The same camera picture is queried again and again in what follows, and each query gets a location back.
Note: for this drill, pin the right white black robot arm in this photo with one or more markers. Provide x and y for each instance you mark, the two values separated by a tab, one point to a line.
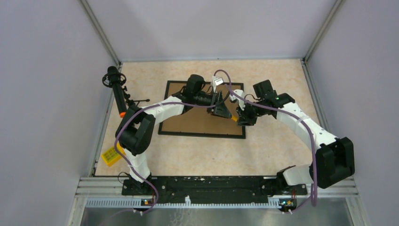
332	157

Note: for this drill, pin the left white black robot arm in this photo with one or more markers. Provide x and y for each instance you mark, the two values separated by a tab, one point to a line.
134	133

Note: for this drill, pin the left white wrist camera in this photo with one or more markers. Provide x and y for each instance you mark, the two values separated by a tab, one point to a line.
215	82

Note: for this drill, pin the black microphone orange tip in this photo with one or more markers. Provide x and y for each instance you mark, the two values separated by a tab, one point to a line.
115	80

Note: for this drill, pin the white slotted cable duct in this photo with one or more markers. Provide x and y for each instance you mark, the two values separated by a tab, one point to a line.
138	203

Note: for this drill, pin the black picture frame brown backing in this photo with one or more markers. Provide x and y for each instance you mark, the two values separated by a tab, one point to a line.
198	122

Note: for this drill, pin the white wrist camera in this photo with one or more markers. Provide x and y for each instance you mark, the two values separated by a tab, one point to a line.
237	96
215	82

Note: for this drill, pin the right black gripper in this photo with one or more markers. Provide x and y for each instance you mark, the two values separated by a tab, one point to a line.
243	118

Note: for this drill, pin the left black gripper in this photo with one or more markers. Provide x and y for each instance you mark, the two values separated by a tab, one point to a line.
220	109

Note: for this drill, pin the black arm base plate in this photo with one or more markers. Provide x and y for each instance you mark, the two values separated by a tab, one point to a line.
263	185

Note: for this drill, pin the yellow screw bit box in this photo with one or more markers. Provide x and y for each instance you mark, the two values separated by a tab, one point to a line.
110	157

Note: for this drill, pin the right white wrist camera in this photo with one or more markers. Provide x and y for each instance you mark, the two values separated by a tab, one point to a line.
237	96

